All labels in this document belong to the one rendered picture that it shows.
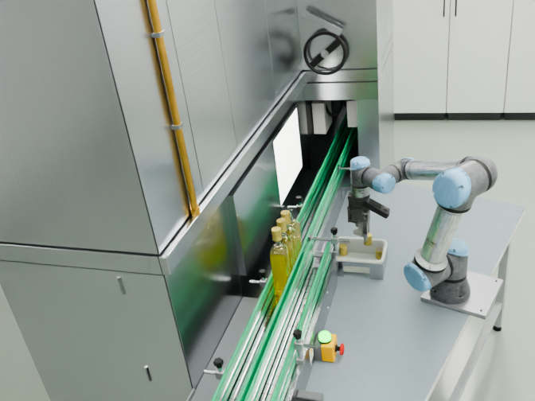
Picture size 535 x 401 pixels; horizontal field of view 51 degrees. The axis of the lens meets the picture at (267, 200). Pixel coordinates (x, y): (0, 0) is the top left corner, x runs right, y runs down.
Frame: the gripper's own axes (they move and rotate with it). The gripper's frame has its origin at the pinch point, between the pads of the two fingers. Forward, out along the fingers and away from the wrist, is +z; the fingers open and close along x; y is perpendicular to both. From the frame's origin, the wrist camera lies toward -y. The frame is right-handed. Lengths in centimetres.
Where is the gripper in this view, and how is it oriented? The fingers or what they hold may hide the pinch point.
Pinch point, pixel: (367, 236)
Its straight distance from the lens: 238.1
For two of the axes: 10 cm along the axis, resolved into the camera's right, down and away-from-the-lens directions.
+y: -9.5, -0.5, 3.0
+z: 1.1, 8.7, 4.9
